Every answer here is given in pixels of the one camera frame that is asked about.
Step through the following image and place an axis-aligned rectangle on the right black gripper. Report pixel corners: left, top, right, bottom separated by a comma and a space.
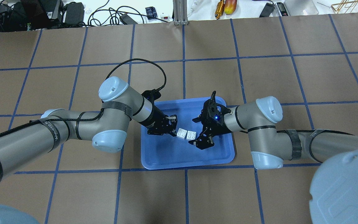
188, 91, 232, 150

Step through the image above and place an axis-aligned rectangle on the aluminium frame post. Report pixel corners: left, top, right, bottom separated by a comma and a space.
172, 0, 189, 26

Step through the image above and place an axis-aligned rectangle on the blue plastic tray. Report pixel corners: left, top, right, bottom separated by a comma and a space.
141, 97, 235, 170

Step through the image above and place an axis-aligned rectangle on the black power adapter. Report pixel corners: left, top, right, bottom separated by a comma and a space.
64, 2, 85, 24

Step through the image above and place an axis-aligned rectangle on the white block with studs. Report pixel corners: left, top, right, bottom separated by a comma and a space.
186, 130, 197, 141

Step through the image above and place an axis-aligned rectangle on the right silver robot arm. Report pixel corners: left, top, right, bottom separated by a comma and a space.
189, 91, 358, 224

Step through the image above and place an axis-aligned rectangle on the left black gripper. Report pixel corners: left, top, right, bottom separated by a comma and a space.
140, 90, 178, 137

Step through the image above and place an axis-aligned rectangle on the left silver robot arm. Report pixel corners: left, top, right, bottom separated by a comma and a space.
0, 77, 177, 182

